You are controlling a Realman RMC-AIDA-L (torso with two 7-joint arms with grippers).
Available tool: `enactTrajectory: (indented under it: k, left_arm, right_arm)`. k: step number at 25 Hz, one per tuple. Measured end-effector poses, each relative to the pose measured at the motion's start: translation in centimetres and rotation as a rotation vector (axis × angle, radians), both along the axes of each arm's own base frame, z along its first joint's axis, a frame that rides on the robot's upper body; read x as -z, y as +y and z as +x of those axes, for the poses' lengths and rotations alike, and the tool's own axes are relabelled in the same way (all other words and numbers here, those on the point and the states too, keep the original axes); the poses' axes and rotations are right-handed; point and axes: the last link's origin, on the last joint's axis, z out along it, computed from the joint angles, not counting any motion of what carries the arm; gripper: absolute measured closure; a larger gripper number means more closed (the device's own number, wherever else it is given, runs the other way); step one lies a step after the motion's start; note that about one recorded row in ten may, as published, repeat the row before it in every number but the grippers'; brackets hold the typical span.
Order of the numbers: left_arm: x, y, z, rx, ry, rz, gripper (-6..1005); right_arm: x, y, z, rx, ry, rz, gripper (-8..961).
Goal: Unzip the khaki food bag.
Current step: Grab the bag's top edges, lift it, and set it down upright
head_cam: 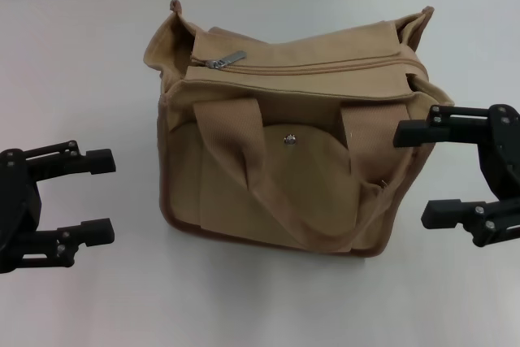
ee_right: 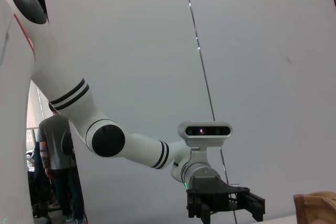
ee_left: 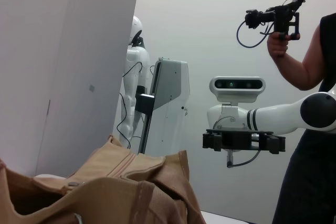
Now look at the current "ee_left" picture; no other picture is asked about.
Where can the white partition board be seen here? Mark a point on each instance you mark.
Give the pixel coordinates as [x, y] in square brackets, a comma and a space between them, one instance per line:
[52, 51]

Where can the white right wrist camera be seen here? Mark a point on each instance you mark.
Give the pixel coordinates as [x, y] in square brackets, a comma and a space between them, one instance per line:
[237, 85]

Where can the white machine on stand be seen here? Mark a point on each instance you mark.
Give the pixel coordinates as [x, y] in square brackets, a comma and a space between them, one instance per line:
[170, 90]

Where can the khaki canvas food bag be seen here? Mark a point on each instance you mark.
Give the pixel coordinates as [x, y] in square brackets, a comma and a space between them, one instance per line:
[118, 200]

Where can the person's black clothed torso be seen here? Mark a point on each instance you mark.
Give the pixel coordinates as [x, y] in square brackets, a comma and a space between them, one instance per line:
[309, 169]

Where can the person's bare forearm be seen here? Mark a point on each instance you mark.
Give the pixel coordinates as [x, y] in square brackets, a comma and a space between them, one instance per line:
[302, 69]

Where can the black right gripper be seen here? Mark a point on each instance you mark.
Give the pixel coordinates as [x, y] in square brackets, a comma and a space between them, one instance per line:
[236, 140]

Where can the white humanoid robot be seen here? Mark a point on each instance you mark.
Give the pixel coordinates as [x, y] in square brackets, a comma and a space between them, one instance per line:
[136, 58]

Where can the black handheld camera rig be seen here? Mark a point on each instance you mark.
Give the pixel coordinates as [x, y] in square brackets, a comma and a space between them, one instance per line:
[282, 16]

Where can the person's hand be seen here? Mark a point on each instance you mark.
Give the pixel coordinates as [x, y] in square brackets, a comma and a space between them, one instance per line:
[277, 45]

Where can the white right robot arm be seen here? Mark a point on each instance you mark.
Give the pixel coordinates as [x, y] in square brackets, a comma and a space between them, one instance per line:
[275, 116]

